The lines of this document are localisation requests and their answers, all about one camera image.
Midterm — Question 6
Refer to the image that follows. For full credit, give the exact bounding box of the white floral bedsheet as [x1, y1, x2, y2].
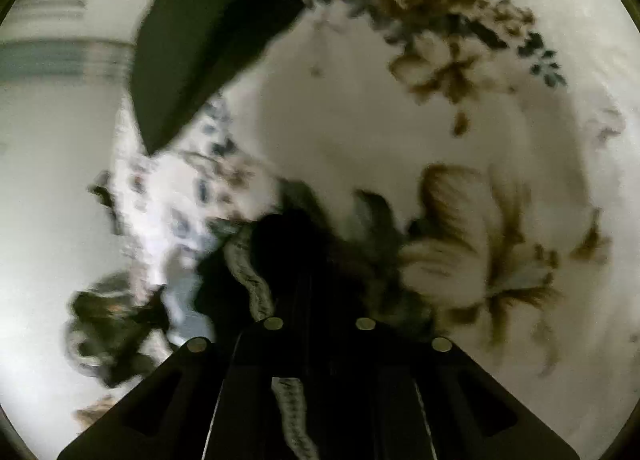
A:
[65, 0, 640, 441]

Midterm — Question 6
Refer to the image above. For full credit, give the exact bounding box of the black garment with striped trim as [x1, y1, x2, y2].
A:
[192, 210, 381, 460]

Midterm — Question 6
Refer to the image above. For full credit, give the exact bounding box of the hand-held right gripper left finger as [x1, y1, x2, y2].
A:
[57, 220, 322, 460]

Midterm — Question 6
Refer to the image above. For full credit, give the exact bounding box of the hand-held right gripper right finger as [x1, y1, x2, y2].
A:
[320, 230, 569, 460]

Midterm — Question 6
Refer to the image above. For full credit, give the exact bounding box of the dark green cloth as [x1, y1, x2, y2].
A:
[129, 0, 307, 157]

